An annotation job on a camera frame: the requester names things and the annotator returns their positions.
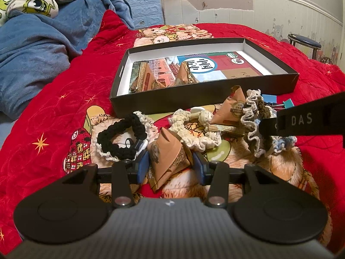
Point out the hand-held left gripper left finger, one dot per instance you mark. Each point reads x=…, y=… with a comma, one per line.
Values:
x=142, y=166

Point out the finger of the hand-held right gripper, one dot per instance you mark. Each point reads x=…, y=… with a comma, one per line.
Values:
x=268, y=126

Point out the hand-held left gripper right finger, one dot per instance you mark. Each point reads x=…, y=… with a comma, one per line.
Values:
x=198, y=167

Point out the brown crochet lace scrunchie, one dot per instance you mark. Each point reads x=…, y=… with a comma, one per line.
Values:
x=250, y=118

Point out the light blue crochet scrunchie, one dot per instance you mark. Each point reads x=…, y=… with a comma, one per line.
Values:
x=286, y=141

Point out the brown pyramid paper packet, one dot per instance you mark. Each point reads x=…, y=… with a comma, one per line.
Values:
x=144, y=79
x=168, y=156
x=230, y=108
x=186, y=74

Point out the black crochet lace scrunchie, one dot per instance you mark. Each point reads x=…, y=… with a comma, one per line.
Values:
x=121, y=132

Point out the cream crochet lace scrunchie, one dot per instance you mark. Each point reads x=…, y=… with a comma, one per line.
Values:
x=188, y=125

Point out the black shallow cardboard box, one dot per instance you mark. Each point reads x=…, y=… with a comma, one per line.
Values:
x=204, y=97

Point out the teal binder clip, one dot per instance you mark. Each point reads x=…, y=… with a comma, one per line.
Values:
x=287, y=104

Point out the zebra striped object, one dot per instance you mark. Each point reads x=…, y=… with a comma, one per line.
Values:
x=327, y=59

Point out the colourful printed sheet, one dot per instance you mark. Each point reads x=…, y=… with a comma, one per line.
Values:
x=226, y=64

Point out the round metal stool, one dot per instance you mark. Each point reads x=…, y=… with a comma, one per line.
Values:
x=304, y=42

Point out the red printed bed blanket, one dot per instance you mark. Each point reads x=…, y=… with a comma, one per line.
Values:
x=80, y=86

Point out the blue fleece blanket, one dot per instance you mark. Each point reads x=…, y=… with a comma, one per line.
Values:
x=40, y=48

